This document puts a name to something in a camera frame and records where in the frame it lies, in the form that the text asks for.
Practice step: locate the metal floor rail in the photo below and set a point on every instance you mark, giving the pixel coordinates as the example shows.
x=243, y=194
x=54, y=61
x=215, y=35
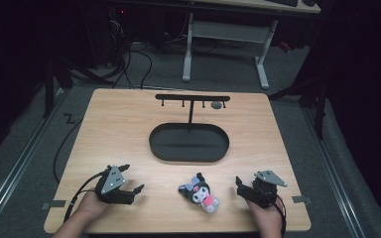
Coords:
x=16, y=168
x=334, y=172

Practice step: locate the black metal stand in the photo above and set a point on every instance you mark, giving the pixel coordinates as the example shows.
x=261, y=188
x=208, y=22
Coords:
x=317, y=99
x=51, y=86

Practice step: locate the grey round table grommet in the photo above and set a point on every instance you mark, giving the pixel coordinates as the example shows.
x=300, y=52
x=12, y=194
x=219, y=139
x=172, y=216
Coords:
x=216, y=105

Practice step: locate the white-legged wooden desk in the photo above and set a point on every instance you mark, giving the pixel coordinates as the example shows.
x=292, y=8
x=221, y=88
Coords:
x=231, y=31

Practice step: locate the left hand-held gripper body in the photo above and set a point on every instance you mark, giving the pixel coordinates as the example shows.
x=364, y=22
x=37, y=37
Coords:
x=112, y=185

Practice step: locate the person's right hand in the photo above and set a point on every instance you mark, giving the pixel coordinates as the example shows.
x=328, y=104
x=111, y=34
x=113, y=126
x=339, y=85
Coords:
x=268, y=218

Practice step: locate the black hook rack with tray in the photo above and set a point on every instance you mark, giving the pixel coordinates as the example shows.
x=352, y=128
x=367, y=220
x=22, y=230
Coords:
x=188, y=143

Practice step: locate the grey tape strip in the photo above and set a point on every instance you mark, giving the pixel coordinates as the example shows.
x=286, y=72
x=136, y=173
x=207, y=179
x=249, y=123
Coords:
x=301, y=199
x=54, y=204

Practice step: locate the black keyboard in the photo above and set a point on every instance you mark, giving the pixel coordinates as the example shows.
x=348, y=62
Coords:
x=284, y=2

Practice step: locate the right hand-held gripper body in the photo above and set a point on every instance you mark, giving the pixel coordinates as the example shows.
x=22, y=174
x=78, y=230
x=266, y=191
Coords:
x=264, y=193

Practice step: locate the person's left hand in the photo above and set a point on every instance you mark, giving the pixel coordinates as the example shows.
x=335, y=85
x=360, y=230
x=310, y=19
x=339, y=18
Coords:
x=91, y=206

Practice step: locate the black and pink plush toy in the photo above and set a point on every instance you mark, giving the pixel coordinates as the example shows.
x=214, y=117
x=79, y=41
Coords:
x=200, y=195

